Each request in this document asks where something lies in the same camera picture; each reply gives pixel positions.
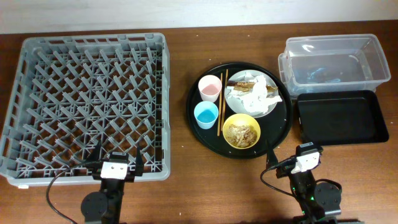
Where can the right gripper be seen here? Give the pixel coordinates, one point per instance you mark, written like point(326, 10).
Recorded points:
point(283, 171)

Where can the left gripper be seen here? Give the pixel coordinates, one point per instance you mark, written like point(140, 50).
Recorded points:
point(138, 170)

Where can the food scraps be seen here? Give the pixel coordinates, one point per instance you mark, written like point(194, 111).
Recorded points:
point(241, 136)

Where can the yellow bowl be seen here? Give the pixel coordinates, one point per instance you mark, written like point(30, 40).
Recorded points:
point(242, 119)

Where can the white napkin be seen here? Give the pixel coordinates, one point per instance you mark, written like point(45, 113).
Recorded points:
point(258, 96)

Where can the grey round plate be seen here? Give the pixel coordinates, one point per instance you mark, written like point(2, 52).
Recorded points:
point(236, 104)

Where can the gold snack wrapper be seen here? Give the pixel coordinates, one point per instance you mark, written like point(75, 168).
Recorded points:
point(236, 89)

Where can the blue cup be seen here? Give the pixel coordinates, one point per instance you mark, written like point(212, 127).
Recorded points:
point(206, 113)

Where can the wooden chopstick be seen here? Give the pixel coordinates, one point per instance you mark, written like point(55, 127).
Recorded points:
point(220, 106)
point(224, 101)

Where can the pink cup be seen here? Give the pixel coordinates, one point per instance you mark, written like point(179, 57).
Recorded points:
point(210, 88)

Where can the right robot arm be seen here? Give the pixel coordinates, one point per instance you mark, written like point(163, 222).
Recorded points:
point(320, 199)

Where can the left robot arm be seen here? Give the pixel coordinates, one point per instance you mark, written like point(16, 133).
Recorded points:
point(104, 206)

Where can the grey dishwasher rack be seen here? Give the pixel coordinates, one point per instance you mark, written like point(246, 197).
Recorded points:
point(72, 93)

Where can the round black tray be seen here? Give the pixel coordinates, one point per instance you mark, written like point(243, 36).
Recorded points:
point(274, 126)

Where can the black rectangular tray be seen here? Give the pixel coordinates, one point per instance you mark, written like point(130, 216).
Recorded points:
point(344, 117)

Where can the clear plastic bin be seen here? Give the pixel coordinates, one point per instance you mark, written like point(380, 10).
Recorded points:
point(330, 63)

